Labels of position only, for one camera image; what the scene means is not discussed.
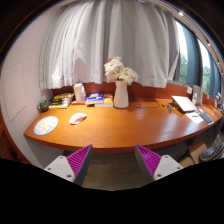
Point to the yellow book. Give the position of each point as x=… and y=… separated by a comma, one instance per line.
x=108, y=101

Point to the blue book stack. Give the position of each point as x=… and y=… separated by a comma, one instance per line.
x=95, y=98

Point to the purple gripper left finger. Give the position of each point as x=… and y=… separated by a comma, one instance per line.
x=73, y=167

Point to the stack of books left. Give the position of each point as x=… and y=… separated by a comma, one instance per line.
x=61, y=101

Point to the black smartphone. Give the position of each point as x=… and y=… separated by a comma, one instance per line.
x=206, y=117

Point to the dark green mug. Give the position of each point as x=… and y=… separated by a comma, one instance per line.
x=43, y=106

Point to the white flower bouquet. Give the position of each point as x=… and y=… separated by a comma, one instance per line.
x=116, y=71

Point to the grey shoe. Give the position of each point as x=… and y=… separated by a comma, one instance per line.
x=212, y=153

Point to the white curtain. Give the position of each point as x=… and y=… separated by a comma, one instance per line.
x=86, y=34

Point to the white computer mouse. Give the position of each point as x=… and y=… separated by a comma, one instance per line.
x=77, y=118

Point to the white ceramic vase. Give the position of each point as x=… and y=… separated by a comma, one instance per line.
x=121, y=95

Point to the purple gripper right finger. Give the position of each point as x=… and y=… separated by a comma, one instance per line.
x=153, y=166

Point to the white paper sheet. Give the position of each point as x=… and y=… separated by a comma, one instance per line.
x=194, y=117

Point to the silver laptop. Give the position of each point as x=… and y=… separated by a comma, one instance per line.
x=184, y=103

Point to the round light blue mouse pad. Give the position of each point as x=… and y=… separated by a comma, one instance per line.
x=45, y=125

